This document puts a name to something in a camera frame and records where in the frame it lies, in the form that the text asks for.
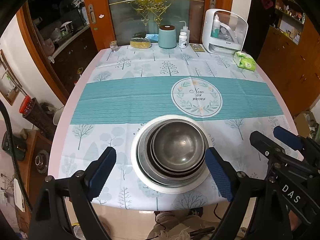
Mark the pink steel bowl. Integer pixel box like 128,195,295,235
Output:
146,120,204,180

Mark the small steel bowl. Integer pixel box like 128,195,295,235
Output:
151,120,208,173

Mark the large steel bowl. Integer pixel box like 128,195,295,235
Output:
138,125,200,185

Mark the brown wooden cabinet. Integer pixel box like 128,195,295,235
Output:
245,0,319,116

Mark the green tissue pack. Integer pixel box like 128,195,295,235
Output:
233,51,256,72

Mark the gold packet on table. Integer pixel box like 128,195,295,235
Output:
190,43,205,52

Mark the white bottle sterilizer appliance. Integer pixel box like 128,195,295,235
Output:
201,9,248,55

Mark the white pill bottle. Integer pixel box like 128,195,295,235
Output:
178,31,188,49

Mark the clear squeeze bottle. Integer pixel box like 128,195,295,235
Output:
180,21,190,41

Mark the teal canister brown lid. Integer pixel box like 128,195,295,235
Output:
158,25,177,49

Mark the blue cloth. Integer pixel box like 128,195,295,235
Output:
145,34,158,43

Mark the small glass jar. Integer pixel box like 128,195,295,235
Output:
110,40,118,51

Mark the yellow sponge container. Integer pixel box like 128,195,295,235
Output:
130,37,151,49

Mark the wooden glass door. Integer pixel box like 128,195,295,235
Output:
84,0,233,50

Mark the black cable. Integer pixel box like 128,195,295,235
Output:
0,100,33,213

